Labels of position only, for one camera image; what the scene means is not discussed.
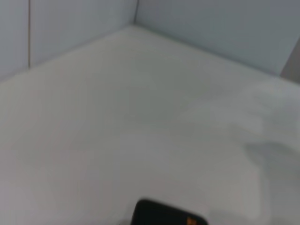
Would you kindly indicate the black glasses case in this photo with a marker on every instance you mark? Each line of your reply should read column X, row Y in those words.
column 159, row 213

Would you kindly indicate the white partition board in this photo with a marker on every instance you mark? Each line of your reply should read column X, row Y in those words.
column 211, row 30

